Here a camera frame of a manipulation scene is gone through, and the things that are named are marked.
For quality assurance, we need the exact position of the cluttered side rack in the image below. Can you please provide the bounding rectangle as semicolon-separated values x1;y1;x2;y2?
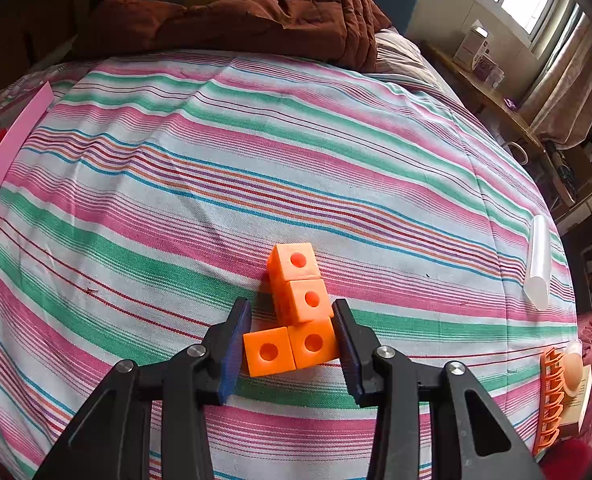
541;95;592;311

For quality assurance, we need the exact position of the purple box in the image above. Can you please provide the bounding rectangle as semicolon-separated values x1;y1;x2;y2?
473;55;506;86

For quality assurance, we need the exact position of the orange plastic rack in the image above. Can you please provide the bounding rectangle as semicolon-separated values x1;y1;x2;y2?
533;349;567;456

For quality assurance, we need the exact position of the white cable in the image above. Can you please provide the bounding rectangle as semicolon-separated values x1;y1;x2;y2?
501;141;529;166

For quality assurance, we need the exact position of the beige curtain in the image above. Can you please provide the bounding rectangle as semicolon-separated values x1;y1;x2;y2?
518;5;592;148

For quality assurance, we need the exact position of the white carton box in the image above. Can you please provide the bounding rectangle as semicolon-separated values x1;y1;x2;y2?
452;20;492;71

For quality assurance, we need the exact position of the wooden wardrobe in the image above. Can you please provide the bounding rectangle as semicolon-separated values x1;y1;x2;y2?
0;0;91;106

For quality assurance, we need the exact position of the wooden side shelf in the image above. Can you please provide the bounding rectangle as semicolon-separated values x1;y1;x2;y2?
421;42;547;153

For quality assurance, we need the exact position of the pale pillow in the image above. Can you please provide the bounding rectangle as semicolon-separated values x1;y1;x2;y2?
373;27;447;93

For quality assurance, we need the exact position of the beige egg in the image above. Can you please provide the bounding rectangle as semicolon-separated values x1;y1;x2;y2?
561;350;584;396

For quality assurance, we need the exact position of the translucent white tube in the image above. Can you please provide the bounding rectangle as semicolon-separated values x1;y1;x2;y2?
525;215;552;311

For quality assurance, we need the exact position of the white tray with pink rim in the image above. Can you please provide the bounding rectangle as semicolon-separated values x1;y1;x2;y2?
0;82;54;241

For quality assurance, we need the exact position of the orange linked cube toy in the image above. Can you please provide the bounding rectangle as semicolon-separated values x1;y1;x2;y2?
243;242;339;377

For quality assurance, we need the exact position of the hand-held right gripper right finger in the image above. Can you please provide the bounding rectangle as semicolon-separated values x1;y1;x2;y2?
332;299;544;480

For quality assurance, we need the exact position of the beige cardboard box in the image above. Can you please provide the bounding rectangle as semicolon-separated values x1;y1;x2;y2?
558;362;592;436

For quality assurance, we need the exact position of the red fuzzy cloth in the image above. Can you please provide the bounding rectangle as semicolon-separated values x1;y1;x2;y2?
543;437;592;480

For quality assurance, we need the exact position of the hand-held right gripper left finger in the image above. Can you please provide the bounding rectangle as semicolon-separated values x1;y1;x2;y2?
33;297;253;480

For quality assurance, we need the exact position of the brown quilt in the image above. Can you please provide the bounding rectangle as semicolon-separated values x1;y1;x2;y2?
76;0;391;73

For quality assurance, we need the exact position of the striped bed sheet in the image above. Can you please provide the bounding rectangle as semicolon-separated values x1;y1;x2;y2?
0;50;579;480

